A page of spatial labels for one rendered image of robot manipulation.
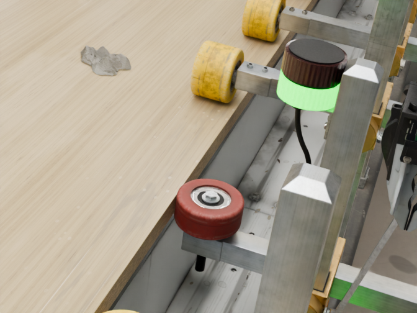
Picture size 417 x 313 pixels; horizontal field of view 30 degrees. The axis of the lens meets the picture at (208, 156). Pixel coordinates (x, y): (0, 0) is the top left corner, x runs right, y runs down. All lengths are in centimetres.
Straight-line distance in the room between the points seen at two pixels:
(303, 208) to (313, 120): 121
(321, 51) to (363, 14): 162
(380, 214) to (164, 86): 155
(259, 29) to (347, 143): 58
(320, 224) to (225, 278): 74
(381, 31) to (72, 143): 41
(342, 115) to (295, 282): 25
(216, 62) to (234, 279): 36
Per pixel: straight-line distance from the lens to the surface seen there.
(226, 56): 109
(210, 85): 109
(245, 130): 137
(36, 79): 114
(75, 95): 110
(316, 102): 74
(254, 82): 109
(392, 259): 242
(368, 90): 74
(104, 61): 117
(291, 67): 73
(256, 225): 136
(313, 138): 165
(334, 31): 131
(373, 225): 253
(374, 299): 92
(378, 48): 99
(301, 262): 53
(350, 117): 75
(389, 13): 97
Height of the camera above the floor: 143
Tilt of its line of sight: 32 degrees down
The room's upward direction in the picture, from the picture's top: 9 degrees clockwise
